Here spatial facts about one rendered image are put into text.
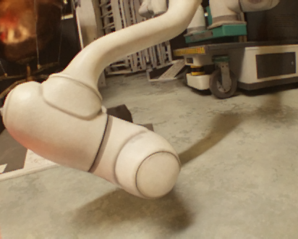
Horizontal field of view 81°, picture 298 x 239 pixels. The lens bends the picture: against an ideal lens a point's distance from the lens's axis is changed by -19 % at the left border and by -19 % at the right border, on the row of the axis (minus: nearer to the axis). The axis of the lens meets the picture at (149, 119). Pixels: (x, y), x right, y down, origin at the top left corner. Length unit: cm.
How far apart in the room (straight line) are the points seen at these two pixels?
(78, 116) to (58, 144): 5
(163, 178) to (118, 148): 8
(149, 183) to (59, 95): 17
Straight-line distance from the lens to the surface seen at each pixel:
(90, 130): 30
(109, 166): 31
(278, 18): 149
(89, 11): 292
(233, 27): 120
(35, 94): 31
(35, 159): 82
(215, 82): 121
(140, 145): 28
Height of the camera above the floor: 30
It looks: 17 degrees down
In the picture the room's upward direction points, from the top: 9 degrees counter-clockwise
